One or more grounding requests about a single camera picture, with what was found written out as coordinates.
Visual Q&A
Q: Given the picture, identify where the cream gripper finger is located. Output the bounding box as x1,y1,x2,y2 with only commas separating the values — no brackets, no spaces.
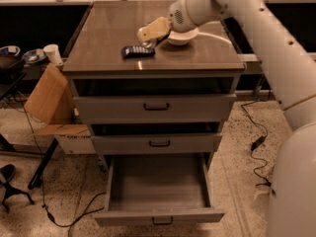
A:
137,17,171,44

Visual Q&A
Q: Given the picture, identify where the blue bowl far left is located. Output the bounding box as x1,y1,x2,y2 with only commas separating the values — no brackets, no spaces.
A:
0,45,21,56

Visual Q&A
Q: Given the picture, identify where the white paper bowl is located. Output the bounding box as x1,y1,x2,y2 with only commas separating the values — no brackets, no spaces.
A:
167,28,199,46

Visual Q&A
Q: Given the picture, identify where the grey middle drawer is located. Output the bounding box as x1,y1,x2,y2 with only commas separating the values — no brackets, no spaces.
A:
92,122,221,155

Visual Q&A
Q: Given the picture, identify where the black floor cable left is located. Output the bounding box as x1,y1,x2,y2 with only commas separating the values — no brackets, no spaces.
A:
3,92,107,229

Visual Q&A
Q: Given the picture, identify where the blue plate with food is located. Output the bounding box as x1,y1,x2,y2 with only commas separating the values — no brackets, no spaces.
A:
23,48,47,65

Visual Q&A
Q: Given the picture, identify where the grey top drawer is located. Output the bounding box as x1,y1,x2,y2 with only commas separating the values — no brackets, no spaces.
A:
74,77,235,123

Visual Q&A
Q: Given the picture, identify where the black power adapter cable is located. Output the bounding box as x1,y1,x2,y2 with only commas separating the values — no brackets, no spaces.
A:
240,101,273,188

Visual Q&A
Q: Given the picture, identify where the black tripod foot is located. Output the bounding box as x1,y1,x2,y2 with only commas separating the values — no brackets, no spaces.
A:
1,183,35,212

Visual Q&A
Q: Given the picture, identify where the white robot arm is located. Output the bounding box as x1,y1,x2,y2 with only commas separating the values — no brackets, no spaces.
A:
137,0,316,237

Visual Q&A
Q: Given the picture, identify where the black table leg left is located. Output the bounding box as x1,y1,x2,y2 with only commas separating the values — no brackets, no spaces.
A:
28,139,58,190

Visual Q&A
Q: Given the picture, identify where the brown cardboard box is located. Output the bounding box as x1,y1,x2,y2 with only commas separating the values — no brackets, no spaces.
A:
25,63,95,154

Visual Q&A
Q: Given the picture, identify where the white paper cup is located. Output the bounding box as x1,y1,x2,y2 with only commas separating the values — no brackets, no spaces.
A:
43,44,63,66

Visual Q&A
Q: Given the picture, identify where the grey open bottom drawer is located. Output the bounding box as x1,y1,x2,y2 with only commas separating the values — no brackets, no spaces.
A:
94,153,224,226

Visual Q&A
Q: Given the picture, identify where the grey drawer cabinet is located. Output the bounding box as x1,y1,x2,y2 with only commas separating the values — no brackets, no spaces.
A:
62,0,247,170

